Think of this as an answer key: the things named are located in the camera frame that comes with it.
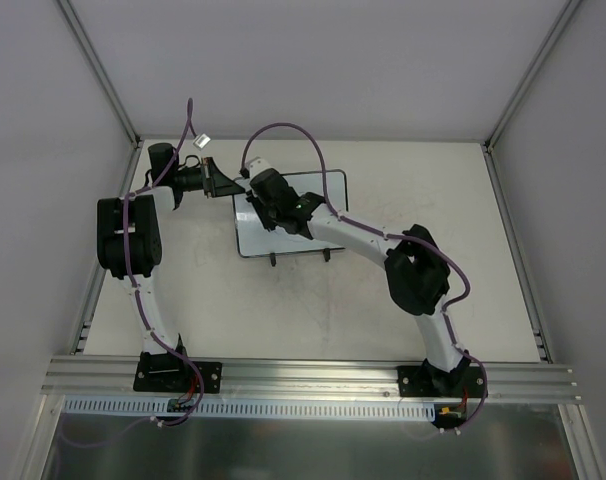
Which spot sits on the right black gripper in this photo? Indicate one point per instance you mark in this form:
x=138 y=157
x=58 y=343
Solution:
x=261 y=208

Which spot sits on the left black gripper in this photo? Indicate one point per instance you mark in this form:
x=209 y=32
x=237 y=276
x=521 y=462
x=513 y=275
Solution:
x=208 y=177

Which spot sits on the small black-framed whiteboard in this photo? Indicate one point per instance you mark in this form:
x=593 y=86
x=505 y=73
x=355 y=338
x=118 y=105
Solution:
x=263 y=231

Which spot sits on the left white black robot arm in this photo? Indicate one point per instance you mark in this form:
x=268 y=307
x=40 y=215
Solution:
x=129 y=246

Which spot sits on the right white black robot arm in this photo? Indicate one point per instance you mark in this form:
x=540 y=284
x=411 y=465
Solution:
x=417 y=272

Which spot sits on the black metal whiteboard stand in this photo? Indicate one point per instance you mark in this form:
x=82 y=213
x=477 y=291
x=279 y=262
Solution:
x=298 y=257

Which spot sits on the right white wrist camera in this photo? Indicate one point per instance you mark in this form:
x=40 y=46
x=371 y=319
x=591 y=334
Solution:
x=254 y=167

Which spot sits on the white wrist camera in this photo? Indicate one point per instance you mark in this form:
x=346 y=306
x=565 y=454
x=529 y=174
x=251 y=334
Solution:
x=201 y=141
x=254 y=167

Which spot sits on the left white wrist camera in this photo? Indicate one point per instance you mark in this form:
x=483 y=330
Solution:
x=201 y=141

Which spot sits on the left aluminium frame post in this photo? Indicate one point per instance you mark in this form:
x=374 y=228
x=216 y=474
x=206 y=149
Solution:
x=81 y=37

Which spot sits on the aluminium frame post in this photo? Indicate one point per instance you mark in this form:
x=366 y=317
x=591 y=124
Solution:
x=542 y=53
x=81 y=37

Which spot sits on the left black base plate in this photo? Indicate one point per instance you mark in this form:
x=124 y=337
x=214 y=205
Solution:
x=178 y=375

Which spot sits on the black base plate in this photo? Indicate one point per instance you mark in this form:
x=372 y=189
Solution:
x=417 y=381
x=178 y=375

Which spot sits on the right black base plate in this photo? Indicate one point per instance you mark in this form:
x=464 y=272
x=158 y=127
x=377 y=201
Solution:
x=417 y=381

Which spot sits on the white slotted cable duct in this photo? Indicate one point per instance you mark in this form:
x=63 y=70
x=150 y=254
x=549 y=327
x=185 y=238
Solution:
x=211 y=407

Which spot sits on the aluminium mounting rail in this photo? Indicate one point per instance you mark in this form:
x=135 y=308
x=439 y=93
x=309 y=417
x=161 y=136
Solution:
x=537 y=383

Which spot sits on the right aluminium frame post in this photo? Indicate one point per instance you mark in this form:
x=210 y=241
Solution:
x=542 y=53

